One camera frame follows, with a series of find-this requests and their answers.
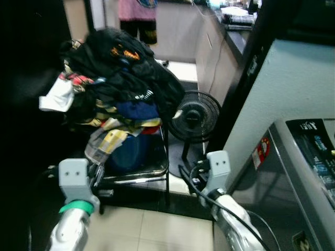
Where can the red washer sticker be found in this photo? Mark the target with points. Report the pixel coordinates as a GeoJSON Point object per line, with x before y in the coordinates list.
{"type": "Point", "coordinates": [261, 151]}

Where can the person in pink shirt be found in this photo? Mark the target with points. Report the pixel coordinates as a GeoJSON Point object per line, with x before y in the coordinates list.
{"type": "Point", "coordinates": [137, 15]}

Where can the grey top-load washing machine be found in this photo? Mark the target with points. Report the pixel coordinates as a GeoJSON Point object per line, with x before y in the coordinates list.
{"type": "Point", "coordinates": [282, 198]}

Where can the dark blue garment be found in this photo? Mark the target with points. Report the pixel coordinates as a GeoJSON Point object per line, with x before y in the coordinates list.
{"type": "Point", "coordinates": [138, 110]}

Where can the black metal chair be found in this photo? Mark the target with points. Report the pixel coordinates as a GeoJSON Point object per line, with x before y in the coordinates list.
{"type": "Point", "coordinates": [157, 173]}

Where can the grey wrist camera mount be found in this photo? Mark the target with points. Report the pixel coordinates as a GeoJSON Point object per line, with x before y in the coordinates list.
{"type": "Point", "coordinates": [219, 167]}
{"type": "Point", "coordinates": [73, 175]}

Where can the black standing fan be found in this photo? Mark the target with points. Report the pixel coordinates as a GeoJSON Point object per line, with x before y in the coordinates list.
{"type": "Point", "coordinates": [194, 117]}

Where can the red patterned cloth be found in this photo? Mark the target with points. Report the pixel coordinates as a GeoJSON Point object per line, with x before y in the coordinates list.
{"type": "Point", "coordinates": [78, 81]}

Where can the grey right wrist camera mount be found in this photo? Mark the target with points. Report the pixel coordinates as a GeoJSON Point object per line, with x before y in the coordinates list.
{"type": "Point", "coordinates": [219, 167]}

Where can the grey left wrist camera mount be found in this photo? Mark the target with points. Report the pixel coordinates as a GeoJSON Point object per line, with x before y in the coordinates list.
{"type": "Point", "coordinates": [73, 175]}

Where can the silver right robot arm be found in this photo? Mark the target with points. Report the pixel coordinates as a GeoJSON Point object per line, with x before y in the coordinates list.
{"type": "Point", "coordinates": [235, 219]}

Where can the white cloth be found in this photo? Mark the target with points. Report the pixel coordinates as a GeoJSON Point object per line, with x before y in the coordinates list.
{"type": "Point", "coordinates": [57, 97]}

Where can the yellow patterned cloth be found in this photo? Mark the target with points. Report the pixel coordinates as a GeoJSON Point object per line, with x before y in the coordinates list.
{"type": "Point", "coordinates": [107, 141]}

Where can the grey kitchen counter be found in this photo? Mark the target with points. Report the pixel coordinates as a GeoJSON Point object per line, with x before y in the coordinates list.
{"type": "Point", "coordinates": [209, 57]}

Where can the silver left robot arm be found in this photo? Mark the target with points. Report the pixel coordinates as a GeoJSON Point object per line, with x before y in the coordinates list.
{"type": "Point", "coordinates": [70, 230]}

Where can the black garment with orange print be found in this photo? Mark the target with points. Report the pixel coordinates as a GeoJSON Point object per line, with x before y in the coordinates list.
{"type": "Point", "coordinates": [120, 68]}

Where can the white stack of items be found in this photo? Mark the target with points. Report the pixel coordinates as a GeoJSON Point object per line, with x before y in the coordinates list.
{"type": "Point", "coordinates": [238, 15]}

